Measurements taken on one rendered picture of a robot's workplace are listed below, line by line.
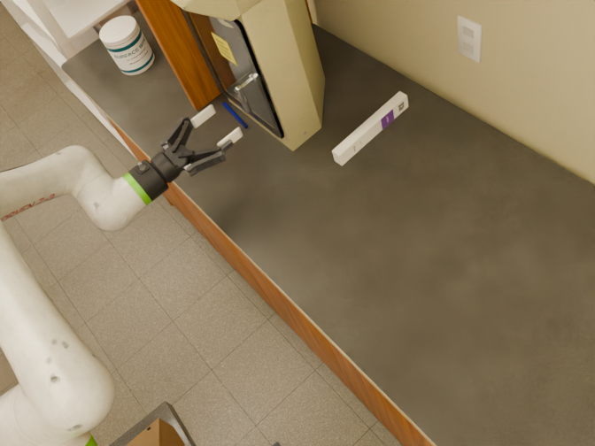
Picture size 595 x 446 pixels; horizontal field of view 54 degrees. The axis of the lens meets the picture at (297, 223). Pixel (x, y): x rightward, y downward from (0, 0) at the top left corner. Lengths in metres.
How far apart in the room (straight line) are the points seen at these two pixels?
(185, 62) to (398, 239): 0.81
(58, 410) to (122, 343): 1.70
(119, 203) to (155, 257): 1.42
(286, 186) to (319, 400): 0.99
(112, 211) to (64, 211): 1.86
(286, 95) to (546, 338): 0.84
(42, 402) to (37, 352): 0.08
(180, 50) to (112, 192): 0.52
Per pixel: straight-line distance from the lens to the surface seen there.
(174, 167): 1.46
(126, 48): 2.07
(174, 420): 1.41
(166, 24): 1.72
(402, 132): 1.65
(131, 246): 2.94
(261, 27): 1.40
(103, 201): 1.44
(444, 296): 1.37
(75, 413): 1.02
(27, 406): 1.07
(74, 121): 3.71
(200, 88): 1.86
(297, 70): 1.53
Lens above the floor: 2.18
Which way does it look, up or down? 55 degrees down
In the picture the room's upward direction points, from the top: 23 degrees counter-clockwise
